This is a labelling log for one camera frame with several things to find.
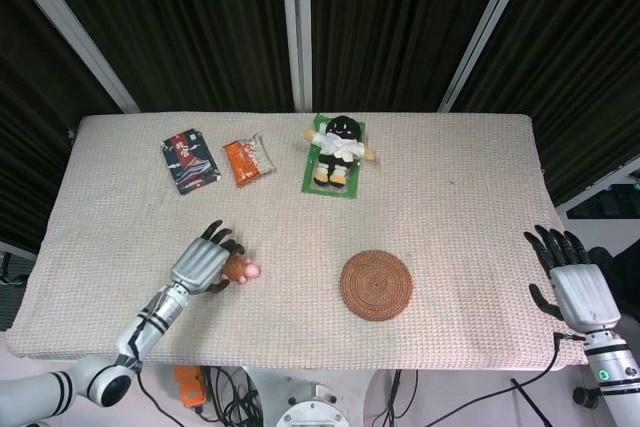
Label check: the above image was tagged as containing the orange black device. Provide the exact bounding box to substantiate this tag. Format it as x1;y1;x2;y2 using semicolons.
172;364;207;409

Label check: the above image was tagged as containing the black cable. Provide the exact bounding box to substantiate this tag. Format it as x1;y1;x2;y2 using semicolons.
349;330;586;427
134;365;266;427

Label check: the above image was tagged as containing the dark blue printed box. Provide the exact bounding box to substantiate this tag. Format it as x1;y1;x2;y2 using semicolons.
159;128;223;196

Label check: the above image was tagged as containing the white waffle tablecloth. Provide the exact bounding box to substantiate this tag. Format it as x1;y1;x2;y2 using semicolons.
8;110;592;372

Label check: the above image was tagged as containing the round white robot base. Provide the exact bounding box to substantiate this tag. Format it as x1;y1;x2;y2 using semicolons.
244;366;381;427

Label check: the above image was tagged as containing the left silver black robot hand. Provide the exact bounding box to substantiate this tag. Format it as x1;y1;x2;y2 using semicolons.
170;219;246;297

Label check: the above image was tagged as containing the round woven rattan coaster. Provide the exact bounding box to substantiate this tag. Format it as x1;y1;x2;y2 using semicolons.
340;250;416;322

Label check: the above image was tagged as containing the small orange pink toy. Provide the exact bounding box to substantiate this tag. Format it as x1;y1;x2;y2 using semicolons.
221;255;263;285

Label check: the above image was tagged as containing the orange snack packet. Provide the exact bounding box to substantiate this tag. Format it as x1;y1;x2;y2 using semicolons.
222;133;278;189

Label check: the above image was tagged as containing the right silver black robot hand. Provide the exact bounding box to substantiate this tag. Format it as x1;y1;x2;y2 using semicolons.
522;225;622;333

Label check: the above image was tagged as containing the white metal frame post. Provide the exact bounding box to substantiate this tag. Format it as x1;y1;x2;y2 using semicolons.
279;0;313;112
0;0;141;114
435;0;539;113

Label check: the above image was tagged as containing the black-haired plush doll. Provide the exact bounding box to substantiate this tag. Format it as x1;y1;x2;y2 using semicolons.
304;115;377;188

